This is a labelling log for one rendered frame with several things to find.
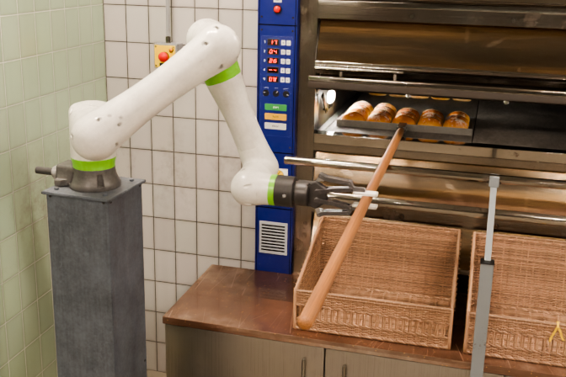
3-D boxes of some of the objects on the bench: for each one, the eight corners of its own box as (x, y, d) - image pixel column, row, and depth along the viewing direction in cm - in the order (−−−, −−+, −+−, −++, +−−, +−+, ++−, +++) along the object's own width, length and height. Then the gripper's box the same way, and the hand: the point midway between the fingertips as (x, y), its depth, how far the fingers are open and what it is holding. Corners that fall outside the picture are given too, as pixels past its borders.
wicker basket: (317, 277, 321) (320, 213, 313) (457, 294, 307) (462, 227, 300) (290, 330, 275) (291, 257, 268) (451, 352, 262) (458, 276, 255)
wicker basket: (465, 295, 306) (471, 229, 299) (618, 314, 292) (628, 246, 285) (461, 354, 261) (467, 278, 253) (641, 379, 247) (654, 300, 240)
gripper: (300, 162, 228) (381, 170, 222) (298, 214, 232) (377, 222, 227) (294, 169, 221) (377, 177, 215) (292, 222, 225) (374, 230, 219)
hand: (365, 199), depth 222 cm, fingers closed on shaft, 3 cm apart
